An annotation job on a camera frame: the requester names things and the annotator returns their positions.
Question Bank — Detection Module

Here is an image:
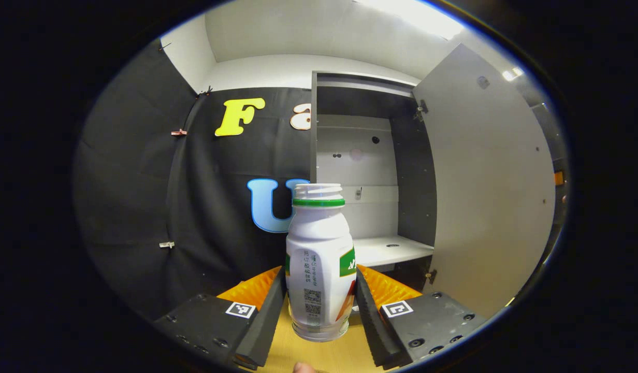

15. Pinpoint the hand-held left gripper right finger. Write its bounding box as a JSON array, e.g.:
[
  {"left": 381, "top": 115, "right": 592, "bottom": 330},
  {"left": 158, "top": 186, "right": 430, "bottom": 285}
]
[{"left": 354, "top": 264, "right": 488, "bottom": 371}]

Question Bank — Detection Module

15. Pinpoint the black backdrop cloth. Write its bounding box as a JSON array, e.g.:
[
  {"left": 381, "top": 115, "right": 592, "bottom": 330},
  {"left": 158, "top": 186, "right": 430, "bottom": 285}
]
[{"left": 73, "top": 39, "right": 568, "bottom": 322}]

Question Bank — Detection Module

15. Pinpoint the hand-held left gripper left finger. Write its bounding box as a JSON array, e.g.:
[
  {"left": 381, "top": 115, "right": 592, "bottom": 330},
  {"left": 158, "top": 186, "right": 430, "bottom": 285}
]
[{"left": 153, "top": 266, "right": 288, "bottom": 370}]

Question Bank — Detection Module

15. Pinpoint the grey cabinet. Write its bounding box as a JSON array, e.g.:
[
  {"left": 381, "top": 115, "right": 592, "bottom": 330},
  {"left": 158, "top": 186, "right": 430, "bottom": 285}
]
[{"left": 310, "top": 71, "right": 439, "bottom": 293}]

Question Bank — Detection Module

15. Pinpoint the beige cabinet door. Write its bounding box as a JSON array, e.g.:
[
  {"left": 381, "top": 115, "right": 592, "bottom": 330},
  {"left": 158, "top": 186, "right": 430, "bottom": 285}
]
[{"left": 412, "top": 43, "right": 557, "bottom": 320}]

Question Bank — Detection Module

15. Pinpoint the white bottle green label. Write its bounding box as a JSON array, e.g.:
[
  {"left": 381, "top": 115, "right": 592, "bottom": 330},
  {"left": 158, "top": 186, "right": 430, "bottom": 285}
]
[{"left": 285, "top": 183, "right": 357, "bottom": 342}]

